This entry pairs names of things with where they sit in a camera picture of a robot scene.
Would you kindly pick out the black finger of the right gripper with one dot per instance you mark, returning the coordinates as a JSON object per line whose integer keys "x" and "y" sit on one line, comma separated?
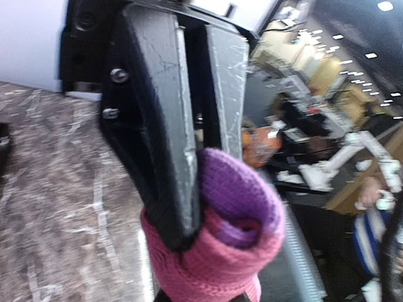
{"x": 146, "y": 117}

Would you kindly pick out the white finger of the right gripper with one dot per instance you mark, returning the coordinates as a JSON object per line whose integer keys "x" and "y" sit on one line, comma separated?
{"x": 227, "y": 59}

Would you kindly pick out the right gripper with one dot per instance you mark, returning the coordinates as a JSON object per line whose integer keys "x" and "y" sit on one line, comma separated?
{"x": 84, "y": 43}

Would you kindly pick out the maroon striped sock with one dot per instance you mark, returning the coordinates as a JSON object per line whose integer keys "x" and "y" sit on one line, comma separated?
{"x": 243, "y": 230}

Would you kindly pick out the black display case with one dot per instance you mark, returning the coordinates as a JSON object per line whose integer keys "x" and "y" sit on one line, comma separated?
{"x": 5, "y": 140}

